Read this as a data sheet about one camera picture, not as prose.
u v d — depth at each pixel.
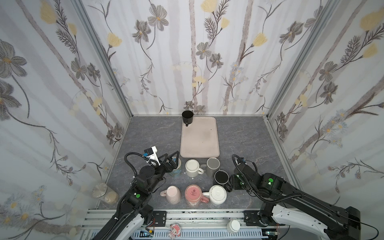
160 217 0.73
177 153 0.70
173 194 0.73
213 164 0.83
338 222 0.41
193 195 0.72
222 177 0.78
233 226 0.64
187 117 1.08
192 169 0.84
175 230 0.69
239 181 0.59
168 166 0.65
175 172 0.89
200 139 1.05
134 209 0.53
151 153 0.65
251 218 0.74
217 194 0.75
